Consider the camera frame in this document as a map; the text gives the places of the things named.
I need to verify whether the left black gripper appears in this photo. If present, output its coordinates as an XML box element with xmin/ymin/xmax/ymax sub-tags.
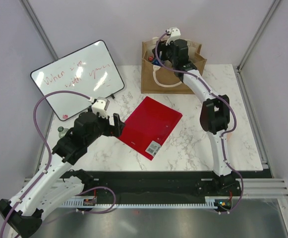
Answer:
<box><xmin>85</xmin><ymin>111</ymin><xmax>125</xmax><ymax>146</ymax></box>

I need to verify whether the blue label plastic bottle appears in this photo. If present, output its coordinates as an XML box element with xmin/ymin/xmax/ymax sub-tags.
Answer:
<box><xmin>152</xmin><ymin>59</ymin><xmax>161</xmax><ymax>66</ymax></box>

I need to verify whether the green cap glass bottle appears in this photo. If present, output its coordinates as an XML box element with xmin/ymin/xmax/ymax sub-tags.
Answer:
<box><xmin>58</xmin><ymin>126</ymin><xmax>69</xmax><ymax>138</ymax></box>

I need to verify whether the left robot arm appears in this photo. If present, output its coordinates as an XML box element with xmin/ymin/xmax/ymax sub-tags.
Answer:
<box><xmin>0</xmin><ymin>111</ymin><xmax>125</xmax><ymax>238</ymax></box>

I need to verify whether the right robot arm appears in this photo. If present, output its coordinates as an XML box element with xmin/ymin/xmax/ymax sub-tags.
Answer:
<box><xmin>153</xmin><ymin>39</ymin><xmax>232</xmax><ymax>195</ymax></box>

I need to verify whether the jute canvas tote bag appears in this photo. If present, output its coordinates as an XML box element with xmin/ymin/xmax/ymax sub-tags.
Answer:
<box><xmin>141</xmin><ymin>37</ymin><xmax>207</xmax><ymax>94</ymax></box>

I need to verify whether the red plastic folder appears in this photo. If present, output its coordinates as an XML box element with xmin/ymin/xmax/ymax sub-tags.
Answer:
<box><xmin>119</xmin><ymin>97</ymin><xmax>182</xmax><ymax>161</ymax></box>

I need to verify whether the white dry-erase board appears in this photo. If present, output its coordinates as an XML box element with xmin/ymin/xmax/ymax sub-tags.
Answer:
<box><xmin>30</xmin><ymin>40</ymin><xmax>125</xmax><ymax>121</ymax></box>

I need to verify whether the pink cube power adapter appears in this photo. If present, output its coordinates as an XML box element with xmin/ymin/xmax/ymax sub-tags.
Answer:
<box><xmin>227</xmin><ymin>132</ymin><xmax>232</xmax><ymax>140</ymax></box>

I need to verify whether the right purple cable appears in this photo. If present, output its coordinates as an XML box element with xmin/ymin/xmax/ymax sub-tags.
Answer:
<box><xmin>155</xmin><ymin>31</ymin><xmax>245</xmax><ymax>214</ymax></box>

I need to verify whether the purple cable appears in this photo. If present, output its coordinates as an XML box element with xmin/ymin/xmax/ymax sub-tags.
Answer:
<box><xmin>155</xmin><ymin>31</ymin><xmax>245</xmax><ymax>214</ymax></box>
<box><xmin>0</xmin><ymin>90</ymin><xmax>117</xmax><ymax>238</ymax></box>

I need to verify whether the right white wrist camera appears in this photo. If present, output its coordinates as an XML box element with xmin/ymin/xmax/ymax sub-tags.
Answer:
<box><xmin>166</xmin><ymin>27</ymin><xmax>181</xmax><ymax>46</ymax></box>

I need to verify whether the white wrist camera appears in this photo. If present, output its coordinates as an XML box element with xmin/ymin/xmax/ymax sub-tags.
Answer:
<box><xmin>166</xmin><ymin>27</ymin><xmax>181</xmax><ymax>46</ymax></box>
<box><xmin>89</xmin><ymin>97</ymin><xmax>110</xmax><ymax>119</ymax></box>

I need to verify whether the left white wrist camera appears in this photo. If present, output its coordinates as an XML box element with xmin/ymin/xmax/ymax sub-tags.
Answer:
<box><xmin>89</xmin><ymin>97</ymin><xmax>110</xmax><ymax>119</ymax></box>

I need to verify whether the aluminium frame rail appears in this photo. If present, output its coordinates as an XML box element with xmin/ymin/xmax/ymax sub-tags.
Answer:
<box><xmin>233</xmin><ymin>66</ymin><xmax>270</xmax><ymax>169</ymax></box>

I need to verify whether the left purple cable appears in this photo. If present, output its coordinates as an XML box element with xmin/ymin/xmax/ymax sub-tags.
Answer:
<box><xmin>0</xmin><ymin>90</ymin><xmax>117</xmax><ymax>238</ymax></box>

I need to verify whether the white slotted cable duct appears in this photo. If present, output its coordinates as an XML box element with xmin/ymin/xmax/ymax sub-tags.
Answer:
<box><xmin>59</xmin><ymin>196</ymin><xmax>232</xmax><ymax>209</ymax></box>

